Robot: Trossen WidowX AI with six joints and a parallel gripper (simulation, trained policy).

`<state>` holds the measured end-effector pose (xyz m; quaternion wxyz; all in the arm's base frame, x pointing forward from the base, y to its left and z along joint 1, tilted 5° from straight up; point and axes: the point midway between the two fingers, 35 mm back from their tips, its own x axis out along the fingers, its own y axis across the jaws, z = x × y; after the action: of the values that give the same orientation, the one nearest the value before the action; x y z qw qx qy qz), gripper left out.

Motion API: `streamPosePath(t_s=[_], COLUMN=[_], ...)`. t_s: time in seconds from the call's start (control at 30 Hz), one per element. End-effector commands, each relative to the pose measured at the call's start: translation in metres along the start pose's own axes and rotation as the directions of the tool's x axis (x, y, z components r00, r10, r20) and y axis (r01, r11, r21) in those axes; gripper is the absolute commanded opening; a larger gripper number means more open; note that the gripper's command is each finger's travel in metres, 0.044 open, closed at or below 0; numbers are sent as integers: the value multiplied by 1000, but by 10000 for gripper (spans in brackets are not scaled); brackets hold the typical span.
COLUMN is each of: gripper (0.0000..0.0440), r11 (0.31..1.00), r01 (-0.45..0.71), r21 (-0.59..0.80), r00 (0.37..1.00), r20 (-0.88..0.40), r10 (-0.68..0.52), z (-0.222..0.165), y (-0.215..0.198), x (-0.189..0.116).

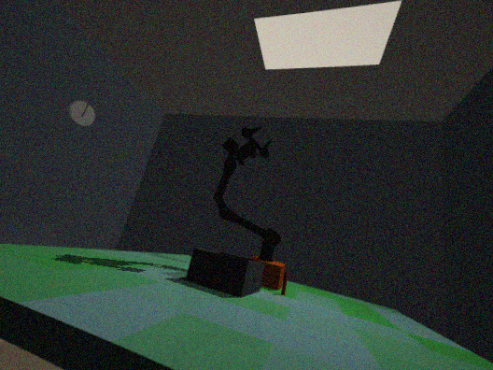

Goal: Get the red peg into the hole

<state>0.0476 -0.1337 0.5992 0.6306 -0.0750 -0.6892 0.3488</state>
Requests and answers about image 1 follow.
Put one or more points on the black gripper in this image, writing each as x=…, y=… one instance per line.
x=250, y=146

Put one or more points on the dark red peg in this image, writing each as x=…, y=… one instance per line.
x=284, y=283

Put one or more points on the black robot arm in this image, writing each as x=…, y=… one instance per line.
x=271, y=238

